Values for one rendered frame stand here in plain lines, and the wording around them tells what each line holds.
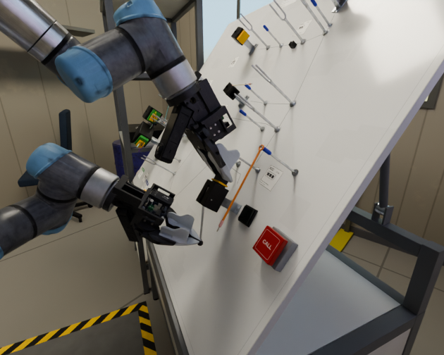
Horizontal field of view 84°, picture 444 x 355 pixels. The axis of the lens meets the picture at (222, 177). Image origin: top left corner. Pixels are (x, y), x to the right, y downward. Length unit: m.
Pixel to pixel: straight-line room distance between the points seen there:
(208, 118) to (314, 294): 0.60
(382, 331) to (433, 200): 1.88
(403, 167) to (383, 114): 2.05
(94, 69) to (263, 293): 0.44
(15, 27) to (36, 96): 2.99
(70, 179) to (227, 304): 0.38
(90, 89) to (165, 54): 0.13
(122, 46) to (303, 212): 0.40
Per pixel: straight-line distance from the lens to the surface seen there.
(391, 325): 0.85
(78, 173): 0.54
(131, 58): 0.45
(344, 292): 0.88
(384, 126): 0.48
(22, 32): 0.55
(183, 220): 0.56
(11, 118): 3.49
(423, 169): 2.53
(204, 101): 0.51
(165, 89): 0.48
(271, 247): 0.44
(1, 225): 0.55
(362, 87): 0.56
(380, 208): 0.85
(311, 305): 0.81
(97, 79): 0.43
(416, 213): 2.64
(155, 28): 0.47
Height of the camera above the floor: 1.37
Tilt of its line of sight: 20 degrees down
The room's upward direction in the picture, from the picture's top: straight up
